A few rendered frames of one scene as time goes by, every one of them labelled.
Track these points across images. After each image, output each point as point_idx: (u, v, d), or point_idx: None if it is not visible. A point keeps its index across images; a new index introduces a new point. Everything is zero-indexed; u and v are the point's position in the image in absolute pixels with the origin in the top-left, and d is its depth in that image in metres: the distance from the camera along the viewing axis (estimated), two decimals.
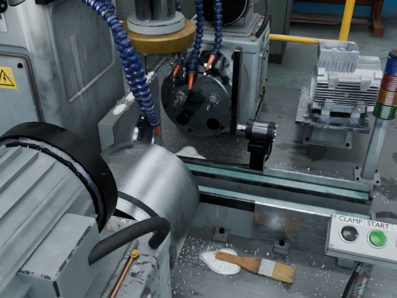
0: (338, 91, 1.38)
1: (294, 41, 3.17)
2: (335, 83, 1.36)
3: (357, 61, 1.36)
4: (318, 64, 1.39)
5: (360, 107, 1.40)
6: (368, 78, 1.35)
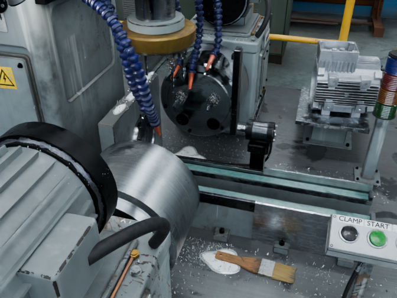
0: (338, 91, 1.38)
1: (294, 41, 3.17)
2: (335, 83, 1.36)
3: (357, 61, 1.36)
4: (318, 64, 1.39)
5: (360, 107, 1.40)
6: (368, 78, 1.35)
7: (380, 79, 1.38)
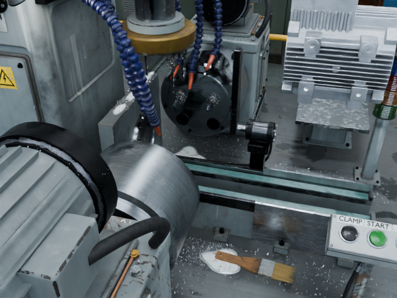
0: (321, 62, 0.82)
1: None
2: (315, 48, 0.80)
3: (356, 11, 0.79)
4: (290, 15, 0.83)
5: (358, 90, 0.82)
6: (373, 39, 0.78)
7: None
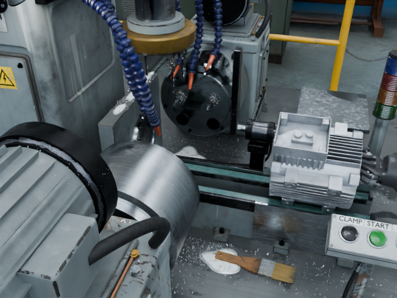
0: (298, 191, 1.03)
1: (294, 41, 3.17)
2: (293, 187, 1.00)
3: (325, 160, 0.96)
4: (273, 156, 1.00)
5: (328, 208, 1.04)
6: (338, 184, 0.97)
7: (360, 174, 1.00)
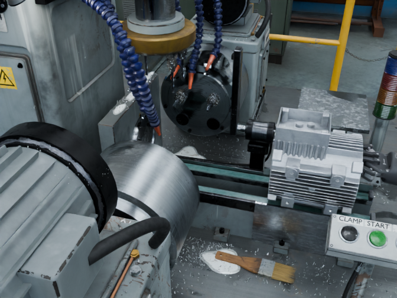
0: (299, 184, 0.99)
1: (294, 41, 3.17)
2: (295, 175, 0.97)
3: (328, 145, 0.96)
4: (275, 143, 0.99)
5: (330, 207, 0.99)
6: (342, 171, 0.95)
7: (363, 171, 0.97)
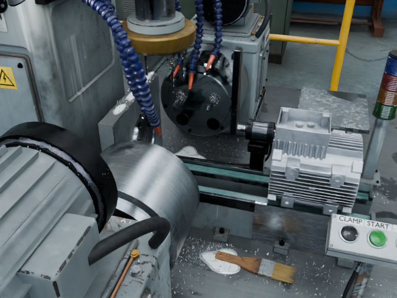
0: (299, 184, 0.99)
1: (294, 41, 3.17)
2: (295, 175, 0.97)
3: (328, 145, 0.96)
4: (275, 143, 0.99)
5: (330, 207, 0.99)
6: (342, 171, 0.95)
7: None
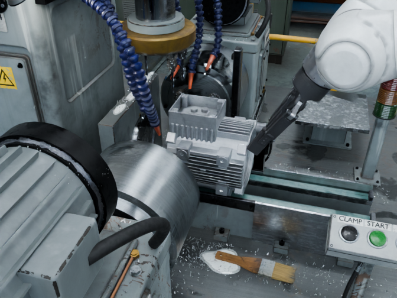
0: (191, 165, 1.05)
1: (294, 41, 3.17)
2: (185, 156, 1.03)
3: (215, 129, 1.02)
4: (169, 127, 1.06)
5: (220, 187, 1.05)
6: (227, 152, 1.00)
7: (285, 119, 0.88)
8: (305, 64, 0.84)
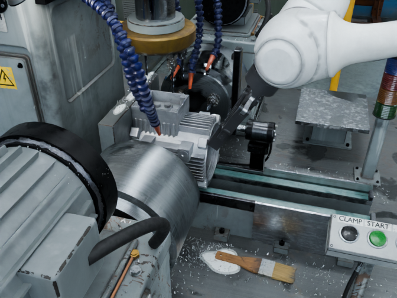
0: None
1: None
2: None
3: (177, 123, 1.04)
4: (133, 122, 1.08)
5: None
6: (188, 146, 1.03)
7: (238, 113, 0.91)
8: (255, 61, 0.86)
